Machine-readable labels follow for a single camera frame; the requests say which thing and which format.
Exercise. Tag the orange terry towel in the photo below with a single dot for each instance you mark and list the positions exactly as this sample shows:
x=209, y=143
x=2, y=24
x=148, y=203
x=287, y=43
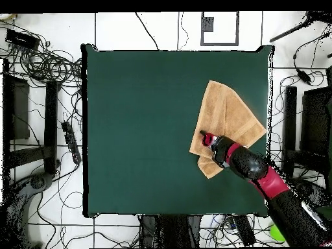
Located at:
x=225, y=111

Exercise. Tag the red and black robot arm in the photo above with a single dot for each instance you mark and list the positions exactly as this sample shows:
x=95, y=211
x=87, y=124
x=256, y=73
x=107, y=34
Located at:
x=249, y=163

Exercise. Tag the dark green table cloth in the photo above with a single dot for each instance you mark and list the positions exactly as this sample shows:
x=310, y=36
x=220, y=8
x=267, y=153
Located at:
x=142, y=129

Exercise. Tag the wide black power strip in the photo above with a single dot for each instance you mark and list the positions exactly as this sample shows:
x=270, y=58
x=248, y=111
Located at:
x=243, y=230

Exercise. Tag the dark grey floor plate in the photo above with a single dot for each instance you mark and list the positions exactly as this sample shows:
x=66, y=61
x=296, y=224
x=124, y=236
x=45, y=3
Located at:
x=208, y=23

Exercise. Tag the dark grey stand base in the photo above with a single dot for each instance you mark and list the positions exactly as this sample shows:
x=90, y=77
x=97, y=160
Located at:
x=311, y=192

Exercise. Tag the bright green ball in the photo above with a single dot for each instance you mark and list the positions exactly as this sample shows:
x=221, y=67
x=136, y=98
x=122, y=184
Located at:
x=276, y=233

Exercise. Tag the long black power strip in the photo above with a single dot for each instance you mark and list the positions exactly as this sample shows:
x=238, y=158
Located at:
x=71, y=141

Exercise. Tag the black tripod leg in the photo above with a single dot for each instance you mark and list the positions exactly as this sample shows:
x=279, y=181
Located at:
x=290, y=31

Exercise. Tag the grey wheeled stand base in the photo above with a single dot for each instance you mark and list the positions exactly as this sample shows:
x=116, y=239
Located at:
x=39, y=181

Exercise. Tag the black hub box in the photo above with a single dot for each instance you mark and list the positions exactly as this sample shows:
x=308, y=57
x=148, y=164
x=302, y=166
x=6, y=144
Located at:
x=22, y=39

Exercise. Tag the black metal stand frame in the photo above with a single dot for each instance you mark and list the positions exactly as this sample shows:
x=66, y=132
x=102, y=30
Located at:
x=290, y=116
x=50, y=116

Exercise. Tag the black robot pedestal frame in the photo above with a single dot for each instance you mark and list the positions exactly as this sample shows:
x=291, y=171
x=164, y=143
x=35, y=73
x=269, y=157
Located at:
x=171, y=230

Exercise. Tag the grey square floor frame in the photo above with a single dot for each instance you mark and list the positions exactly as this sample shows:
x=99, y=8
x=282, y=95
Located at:
x=237, y=28

